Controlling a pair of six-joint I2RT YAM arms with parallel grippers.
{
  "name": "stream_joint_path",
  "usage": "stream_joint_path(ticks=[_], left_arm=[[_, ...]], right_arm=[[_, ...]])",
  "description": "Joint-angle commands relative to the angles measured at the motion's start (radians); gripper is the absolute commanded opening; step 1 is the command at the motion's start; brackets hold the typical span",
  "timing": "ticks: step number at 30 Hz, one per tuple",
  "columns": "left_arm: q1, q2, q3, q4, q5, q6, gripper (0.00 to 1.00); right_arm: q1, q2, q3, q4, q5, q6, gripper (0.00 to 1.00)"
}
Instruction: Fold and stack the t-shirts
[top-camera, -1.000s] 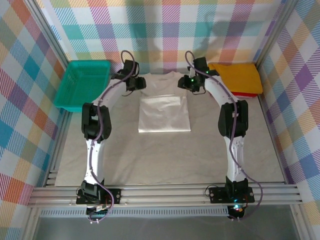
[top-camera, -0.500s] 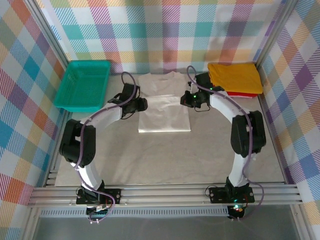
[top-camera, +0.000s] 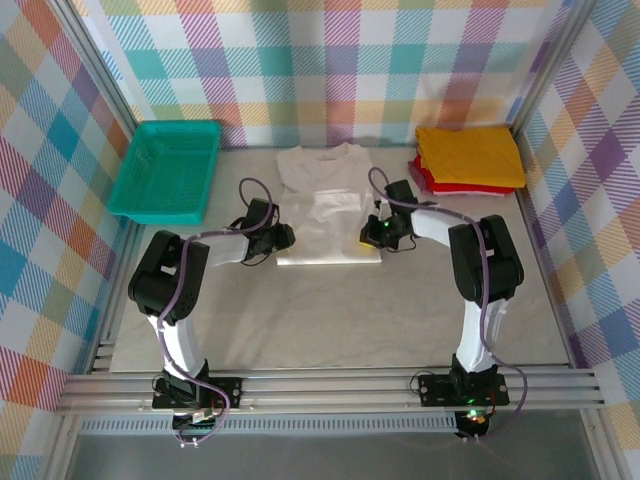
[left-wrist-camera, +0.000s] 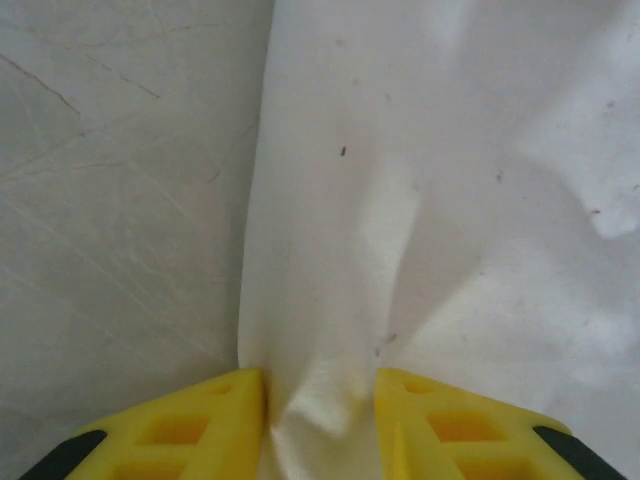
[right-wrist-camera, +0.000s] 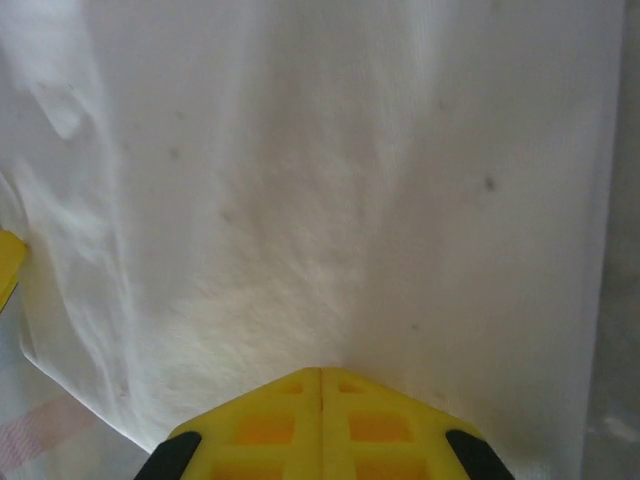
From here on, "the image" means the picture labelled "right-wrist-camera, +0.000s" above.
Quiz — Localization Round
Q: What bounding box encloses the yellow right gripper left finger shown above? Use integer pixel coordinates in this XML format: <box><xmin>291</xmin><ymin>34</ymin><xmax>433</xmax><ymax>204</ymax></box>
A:
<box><xmin>133</xmin><ymin>367</ymin><xmax>324</xmax><ymax>480</ymax></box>

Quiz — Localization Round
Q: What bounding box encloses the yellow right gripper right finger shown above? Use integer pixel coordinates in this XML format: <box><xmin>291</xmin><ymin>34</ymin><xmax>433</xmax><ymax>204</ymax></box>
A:
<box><xmin>321</xmin><ymin>367</ymin><xmax>514</xmax><ymax>480</ymax></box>

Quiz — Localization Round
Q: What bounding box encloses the white t-shirt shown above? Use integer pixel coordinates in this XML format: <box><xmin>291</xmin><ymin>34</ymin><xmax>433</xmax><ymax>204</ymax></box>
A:
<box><xmin>0</xmin><ymin>0</ymin><xmax>626</xmax><ymax>480</ymax></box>

